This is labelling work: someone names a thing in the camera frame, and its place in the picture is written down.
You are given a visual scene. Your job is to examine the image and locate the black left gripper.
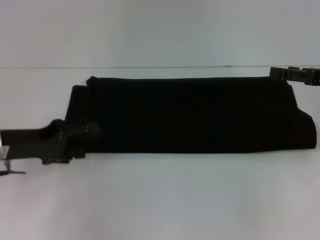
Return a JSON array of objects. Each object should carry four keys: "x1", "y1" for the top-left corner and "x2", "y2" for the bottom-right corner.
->
[{"x1": 0, "y1": 119, "x2": 101, "y2": 166}]

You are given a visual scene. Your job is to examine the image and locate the black t-shirt with FREE print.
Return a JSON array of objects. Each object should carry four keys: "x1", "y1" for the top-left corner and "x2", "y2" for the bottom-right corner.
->
[{"x1": 64, "y1": 75, "x2": 317, "y2": 155}]

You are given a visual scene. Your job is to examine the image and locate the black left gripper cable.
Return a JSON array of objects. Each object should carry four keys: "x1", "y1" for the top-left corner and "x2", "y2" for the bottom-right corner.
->
[{"x1": 0, "y1": 161, "x2": 27, "y2": 177}]

